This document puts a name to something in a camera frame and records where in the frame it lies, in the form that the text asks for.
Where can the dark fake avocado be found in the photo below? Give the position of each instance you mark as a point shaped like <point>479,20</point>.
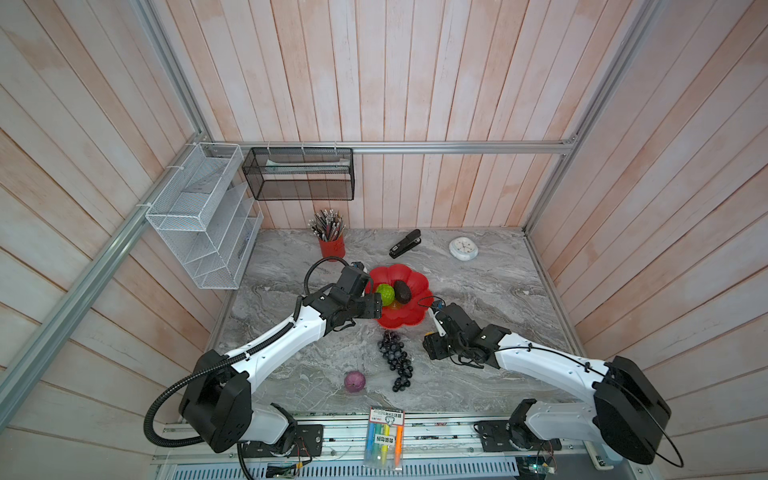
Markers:
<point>402,292</point>

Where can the black wire mesh basket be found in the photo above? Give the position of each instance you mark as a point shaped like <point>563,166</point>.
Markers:
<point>300,173</point>

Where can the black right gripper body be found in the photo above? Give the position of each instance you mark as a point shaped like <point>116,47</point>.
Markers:
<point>441,345</point>

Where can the purple fake fruit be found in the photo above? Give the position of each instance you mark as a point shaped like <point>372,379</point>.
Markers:
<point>354,381</point>

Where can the pack of highlighter markers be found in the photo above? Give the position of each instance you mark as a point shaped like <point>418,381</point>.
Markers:
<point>384,444</point>

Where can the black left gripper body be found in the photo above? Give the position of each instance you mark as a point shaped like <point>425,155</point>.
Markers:
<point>364,307</point>

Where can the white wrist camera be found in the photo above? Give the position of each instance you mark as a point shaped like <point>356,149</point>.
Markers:
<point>433,312</point>

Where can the white wire mesh shelf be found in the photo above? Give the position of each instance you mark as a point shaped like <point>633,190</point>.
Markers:
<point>205,216</point>

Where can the red flower-shaped fruit bowl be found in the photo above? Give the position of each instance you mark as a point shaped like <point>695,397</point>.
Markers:
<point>412,313</point>

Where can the red metal pencil bucket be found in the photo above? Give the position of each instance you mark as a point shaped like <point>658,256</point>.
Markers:
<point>333,248</point>

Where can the green fake fruit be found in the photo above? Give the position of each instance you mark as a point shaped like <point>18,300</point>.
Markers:
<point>387,294</point>

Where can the dark fake grape bunch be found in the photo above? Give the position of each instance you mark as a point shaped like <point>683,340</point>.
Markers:
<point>391,349</point>

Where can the black stapler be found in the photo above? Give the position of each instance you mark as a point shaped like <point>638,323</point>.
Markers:
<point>406,244</point>

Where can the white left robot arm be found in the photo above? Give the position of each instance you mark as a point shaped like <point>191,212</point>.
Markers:
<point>217,395</point>

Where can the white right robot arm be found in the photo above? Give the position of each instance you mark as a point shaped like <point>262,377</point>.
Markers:
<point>616,405</point>

